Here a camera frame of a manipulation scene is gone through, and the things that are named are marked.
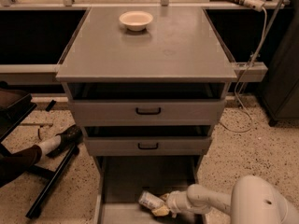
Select grey top drawer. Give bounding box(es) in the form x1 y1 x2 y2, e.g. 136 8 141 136
67 81 226 127

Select black top drawer handle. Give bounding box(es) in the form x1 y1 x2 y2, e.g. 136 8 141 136
135 107 162 116

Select white cable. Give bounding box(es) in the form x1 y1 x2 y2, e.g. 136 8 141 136
219 7 269 133

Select person's leg brown trousers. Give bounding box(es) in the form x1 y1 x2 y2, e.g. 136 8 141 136
0 135 62 188

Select grey side rail bench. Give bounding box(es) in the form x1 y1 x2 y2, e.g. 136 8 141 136
0 64 59 86

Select black chair frame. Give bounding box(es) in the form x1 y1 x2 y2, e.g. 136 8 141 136
0 81 82 218

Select blue plastic bottle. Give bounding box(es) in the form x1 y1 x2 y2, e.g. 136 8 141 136
138 190 164 210

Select grey drawer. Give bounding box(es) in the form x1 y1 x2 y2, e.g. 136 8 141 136
67 81 226 127
85 125 211 156
94 156 204 224

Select white bowl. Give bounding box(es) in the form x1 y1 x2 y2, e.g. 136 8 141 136
119 11 153 32

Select grey middle drawer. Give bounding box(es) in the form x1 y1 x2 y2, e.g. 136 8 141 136
85 125 211 156

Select black shoe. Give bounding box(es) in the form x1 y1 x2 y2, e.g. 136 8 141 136
46 124 82 158

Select black drawer handle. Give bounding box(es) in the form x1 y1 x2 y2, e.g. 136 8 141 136
135 107 162 116
137 143 159 150

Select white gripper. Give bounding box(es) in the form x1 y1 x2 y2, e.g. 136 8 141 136
151 191 187 217

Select black middle drawer handle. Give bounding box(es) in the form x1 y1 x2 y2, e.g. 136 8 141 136
137 143 159 150

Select grey bottom drawer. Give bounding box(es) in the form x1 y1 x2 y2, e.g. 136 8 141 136
94 156 204 224

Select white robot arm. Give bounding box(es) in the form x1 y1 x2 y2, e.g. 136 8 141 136
152 175 299 224

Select dark cabinet at right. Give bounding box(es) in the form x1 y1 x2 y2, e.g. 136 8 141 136
260 7 299 127

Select grey drawer cabinet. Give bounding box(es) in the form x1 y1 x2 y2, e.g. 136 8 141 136
55 5 238 224

